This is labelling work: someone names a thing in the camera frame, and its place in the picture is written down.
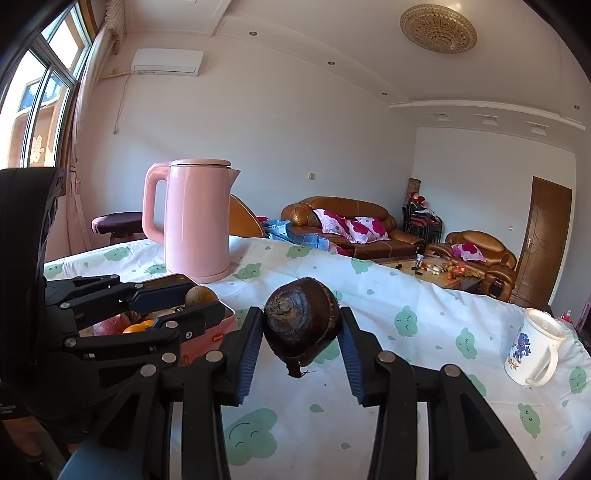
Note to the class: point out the white mug with blue print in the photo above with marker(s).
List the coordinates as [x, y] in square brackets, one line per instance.
[526, 350]

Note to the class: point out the small brown round fruit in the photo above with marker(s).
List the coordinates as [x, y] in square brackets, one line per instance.
[201, 295]

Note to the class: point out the wooden coffee table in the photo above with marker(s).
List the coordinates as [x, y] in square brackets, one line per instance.
[401, 263]

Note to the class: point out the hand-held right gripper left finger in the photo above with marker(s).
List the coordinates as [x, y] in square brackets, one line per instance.
[249, 355]

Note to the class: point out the orange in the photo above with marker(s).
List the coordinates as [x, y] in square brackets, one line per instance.
[136, 328]

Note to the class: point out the white wall air conditioner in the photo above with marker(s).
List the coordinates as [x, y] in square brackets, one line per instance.
[168, 60]

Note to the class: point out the blue plaid clothing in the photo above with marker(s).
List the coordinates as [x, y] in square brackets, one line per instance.
[295, 237]

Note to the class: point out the round golden ceiling lamp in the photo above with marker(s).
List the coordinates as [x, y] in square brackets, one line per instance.
[438, 27]

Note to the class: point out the white tablecloth with green clouds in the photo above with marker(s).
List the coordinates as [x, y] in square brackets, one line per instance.
[415, 369]

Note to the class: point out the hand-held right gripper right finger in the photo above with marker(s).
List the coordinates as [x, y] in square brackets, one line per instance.
[354, 355]

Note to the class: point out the tall patterned vase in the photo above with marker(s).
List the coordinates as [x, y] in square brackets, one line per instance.
[413, 189]

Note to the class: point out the pink curtain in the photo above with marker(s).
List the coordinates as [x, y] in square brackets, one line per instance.
[81, 161]

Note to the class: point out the dark stacked chairs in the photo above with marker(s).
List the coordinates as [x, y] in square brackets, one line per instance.
[422, 226]

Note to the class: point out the red plush toy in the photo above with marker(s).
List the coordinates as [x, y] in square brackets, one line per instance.
[418, 199]

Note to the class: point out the brown wooden door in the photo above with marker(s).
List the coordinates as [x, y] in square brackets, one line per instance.
[545, 230]

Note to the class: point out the pink electric kettle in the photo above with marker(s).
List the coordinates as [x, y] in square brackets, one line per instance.
[194, 221]

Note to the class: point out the dark purple stool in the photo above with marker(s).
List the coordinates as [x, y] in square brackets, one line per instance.
[115, 221]

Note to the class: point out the brown leather chair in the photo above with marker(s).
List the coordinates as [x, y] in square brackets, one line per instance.
[242, 217]

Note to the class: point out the purple red radish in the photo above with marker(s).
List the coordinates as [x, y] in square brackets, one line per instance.
[111, 325]

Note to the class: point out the pink tin box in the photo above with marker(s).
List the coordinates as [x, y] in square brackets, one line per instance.
[221, 334]

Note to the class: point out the brown leather sofa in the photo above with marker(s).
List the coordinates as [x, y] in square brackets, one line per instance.
[341, 205]

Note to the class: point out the window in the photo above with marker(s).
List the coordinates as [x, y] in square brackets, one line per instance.
[41, 92]

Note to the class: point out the pink floral pillow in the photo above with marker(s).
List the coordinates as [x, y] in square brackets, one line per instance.
[330, 221]
[466, 251]
[367, 228]

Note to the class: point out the dark brown round taro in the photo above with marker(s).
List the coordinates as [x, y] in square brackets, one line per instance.
[300, 323]

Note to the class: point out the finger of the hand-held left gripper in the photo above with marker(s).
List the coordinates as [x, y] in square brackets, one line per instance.
[194, 321]
[161, 295]

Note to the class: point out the brown leather armchair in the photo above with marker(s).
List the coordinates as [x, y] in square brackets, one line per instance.
[475, 240]

